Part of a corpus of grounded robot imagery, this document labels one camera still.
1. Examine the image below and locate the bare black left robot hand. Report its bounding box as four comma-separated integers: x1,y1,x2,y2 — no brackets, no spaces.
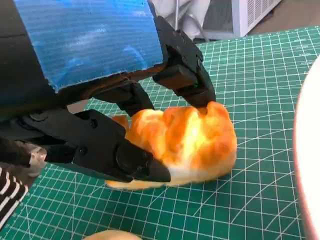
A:
0,0,217,183

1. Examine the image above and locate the long toy bread loaf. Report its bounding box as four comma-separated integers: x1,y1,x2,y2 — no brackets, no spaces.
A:
106,101,238,191

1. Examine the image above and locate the round toy bread bun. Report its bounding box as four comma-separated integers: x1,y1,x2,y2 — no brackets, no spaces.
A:
84,229,141,240

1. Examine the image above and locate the pink bowl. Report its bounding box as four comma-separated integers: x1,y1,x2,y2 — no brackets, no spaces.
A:
293,58,320,240

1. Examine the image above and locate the grey office chair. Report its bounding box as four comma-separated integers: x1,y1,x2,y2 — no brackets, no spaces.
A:
173,0,211,42

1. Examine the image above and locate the small white mesh cabinet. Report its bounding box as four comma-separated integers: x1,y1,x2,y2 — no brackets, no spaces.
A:
202,0,285,38

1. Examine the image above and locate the green cutting mat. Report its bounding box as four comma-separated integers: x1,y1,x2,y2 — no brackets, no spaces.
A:
0,24,320,240

